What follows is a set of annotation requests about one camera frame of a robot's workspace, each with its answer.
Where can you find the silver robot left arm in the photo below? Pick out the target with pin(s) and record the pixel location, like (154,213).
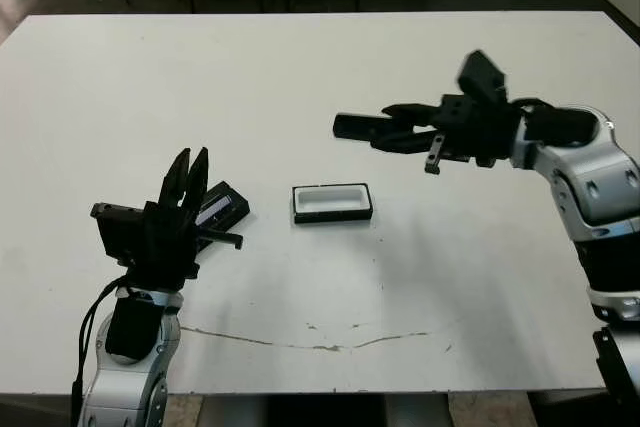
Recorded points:
(125,387)

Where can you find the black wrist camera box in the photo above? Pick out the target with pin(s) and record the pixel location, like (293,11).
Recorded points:
(480,74)
(122,237)

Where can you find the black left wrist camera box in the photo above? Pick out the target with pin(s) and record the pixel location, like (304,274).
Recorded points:
(122,237)

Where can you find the black printed box lid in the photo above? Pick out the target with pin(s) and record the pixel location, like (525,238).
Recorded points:
(225,204)

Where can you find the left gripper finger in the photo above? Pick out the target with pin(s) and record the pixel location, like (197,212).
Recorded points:
(197,187)
(175,182)

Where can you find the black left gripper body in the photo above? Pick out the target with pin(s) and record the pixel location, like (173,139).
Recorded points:
(167,247)

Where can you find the black box base white insert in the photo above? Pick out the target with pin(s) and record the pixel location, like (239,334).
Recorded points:
(332,218)

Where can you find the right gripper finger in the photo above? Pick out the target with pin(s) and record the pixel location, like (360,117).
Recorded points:
(407,143)
(415,113)

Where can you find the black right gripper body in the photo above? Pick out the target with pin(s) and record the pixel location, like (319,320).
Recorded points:
(480,132)

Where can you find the black slim camera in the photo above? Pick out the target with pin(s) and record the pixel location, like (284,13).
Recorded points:
(352,127)

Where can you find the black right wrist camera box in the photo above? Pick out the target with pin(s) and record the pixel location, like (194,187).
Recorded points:
(480,74)

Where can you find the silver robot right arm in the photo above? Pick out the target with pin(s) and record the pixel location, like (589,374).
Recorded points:
(595,167)

